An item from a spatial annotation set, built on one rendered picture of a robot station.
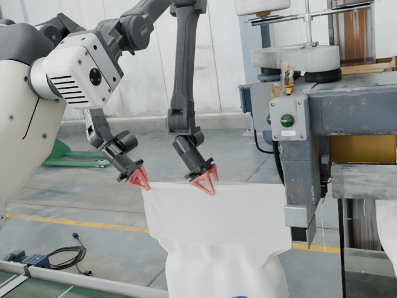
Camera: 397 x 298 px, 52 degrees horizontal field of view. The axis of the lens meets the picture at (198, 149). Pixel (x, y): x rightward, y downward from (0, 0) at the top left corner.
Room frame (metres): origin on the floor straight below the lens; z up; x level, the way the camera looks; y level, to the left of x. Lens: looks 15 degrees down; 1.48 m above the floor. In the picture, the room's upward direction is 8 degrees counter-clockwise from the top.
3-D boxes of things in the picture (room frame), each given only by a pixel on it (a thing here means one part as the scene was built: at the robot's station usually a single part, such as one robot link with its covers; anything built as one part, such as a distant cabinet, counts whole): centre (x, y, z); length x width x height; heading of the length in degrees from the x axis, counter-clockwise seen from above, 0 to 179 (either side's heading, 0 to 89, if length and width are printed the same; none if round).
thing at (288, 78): (0.93, -0.23, 1.37); 0.03 x 0.02 x 0.03; 62
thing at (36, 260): (2.16, 1.12, 0.35); 0.30 x 0.15 x 0.15; 62
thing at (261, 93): (1.29, -0.33, 1.23); 0.28 x 0.07 x 0.16; 62
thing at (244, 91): (1.40, -0.21, 1.25); 0.10 x 0.08 x 0.12; 177
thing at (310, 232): (0.92, -0.23, 0.98); 0.09 x 0.05 x 0.05; 152
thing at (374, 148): (1.26, -0.51, 1.18); 0.34 x 0.25 x 0.31; 152
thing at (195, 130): (1.25, 0.03, 1.20); 0.11 x 0.09 x 0.12; 153
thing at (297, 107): (0.87, -0.21, 1.28); 0.08 x 0.05 x 0.09; 62
